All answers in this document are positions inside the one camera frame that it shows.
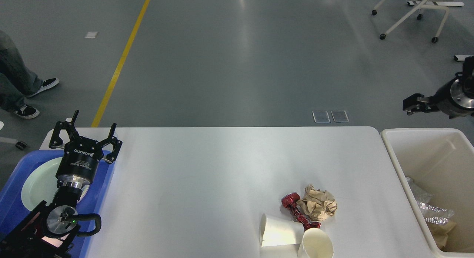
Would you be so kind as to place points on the brown paper sheet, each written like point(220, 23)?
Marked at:
point(440, 232)

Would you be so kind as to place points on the white paper cup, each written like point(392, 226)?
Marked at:
point(315, 244)
point(278, 232)

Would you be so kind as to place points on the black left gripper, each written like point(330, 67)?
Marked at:
point(79, 163)

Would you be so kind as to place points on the mint green plate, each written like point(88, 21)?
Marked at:
point(41, 185)

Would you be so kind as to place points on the person's leg and shoe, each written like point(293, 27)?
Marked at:
point(13, 67)

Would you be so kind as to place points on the white metal bar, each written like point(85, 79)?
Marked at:
point(461, 58)

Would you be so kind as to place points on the beige plastic bin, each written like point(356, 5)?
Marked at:
point(441, 162)

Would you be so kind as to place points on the lying white paper cup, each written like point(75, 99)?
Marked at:
point(278, 232)

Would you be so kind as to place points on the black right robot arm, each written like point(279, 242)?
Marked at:
point(467, 71)

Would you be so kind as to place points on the red foil wrapper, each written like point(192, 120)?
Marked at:
point(290, 202)

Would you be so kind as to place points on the left floor socket cover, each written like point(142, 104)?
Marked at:
point(321, 116)

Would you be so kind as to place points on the floor socket cover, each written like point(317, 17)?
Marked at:
point(321, 116)
point(340, 116)

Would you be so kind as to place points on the aluminium foil tray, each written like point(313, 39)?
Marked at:
point(435, 215)
point(422, 197)

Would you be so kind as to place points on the brown paper ball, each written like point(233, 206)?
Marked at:
point(317, 205)

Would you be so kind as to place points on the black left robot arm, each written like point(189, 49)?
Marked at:
point(49, 229)

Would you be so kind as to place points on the white chair leg left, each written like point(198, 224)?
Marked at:
point(19, 144)

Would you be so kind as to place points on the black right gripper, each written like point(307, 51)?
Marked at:
point(455, 99)

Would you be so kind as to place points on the right floor socket cover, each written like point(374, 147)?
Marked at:
point(340, 116)

